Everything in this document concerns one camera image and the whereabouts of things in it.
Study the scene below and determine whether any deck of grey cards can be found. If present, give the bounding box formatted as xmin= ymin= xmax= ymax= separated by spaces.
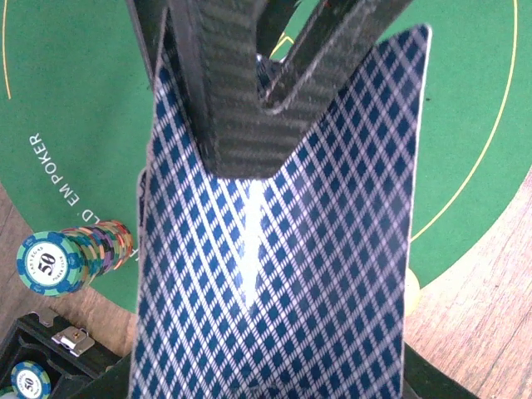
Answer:
xmin=129 ymin=24 xmax=432 ymax=398

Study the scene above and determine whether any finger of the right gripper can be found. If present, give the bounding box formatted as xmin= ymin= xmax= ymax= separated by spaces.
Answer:
xmin=128 ymin=0 xmax=408 ymax=179

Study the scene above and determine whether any black poker set case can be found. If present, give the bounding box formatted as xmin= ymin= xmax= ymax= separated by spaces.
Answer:
xmin=1 ymin=308 xmax=123 ymax=398

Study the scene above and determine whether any orange big blind button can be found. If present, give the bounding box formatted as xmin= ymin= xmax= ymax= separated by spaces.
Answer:
xmin=405 ymin=268 xmax=421 ymax=316

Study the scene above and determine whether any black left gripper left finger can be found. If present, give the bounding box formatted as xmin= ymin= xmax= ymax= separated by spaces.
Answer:
xmin=74 ymin=353 xmax=131 ymax=399

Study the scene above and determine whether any stack of poker chips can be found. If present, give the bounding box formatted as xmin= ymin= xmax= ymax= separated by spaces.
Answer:
xmin=11 ymin=361 xmax=52 ymax=399

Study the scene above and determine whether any round green poker mat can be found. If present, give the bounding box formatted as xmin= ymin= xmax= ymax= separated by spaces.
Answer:
xmin=0 ymin=0 xmax=532 ymax=315

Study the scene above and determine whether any poker chip stack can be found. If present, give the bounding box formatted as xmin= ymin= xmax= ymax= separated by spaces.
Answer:
xmin=16 ymin=220 xmax=134 ymax=298

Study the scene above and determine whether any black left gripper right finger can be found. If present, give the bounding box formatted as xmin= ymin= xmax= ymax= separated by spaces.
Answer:
xmin=402 ymin=344 xmax=478 ymax=399

